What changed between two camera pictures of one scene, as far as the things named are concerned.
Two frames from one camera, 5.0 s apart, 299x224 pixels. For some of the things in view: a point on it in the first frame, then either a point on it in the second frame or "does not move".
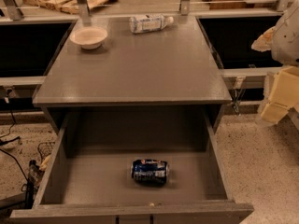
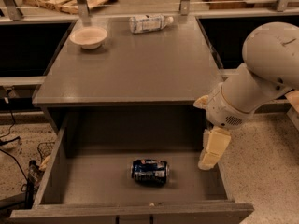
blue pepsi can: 151,173 does not move
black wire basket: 45,148 does not move
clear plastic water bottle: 149,22 does not move
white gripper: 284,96 to 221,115
